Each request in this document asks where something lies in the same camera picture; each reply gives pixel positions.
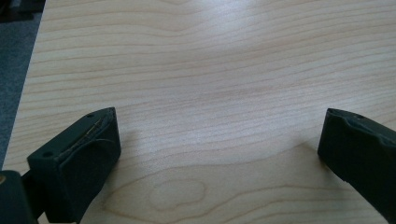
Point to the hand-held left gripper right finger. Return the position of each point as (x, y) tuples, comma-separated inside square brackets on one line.
[(361, 149)]

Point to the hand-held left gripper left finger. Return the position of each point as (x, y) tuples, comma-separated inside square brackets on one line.
[(74, 168)]

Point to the black stand base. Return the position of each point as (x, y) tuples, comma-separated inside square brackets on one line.
[(18, 7)]

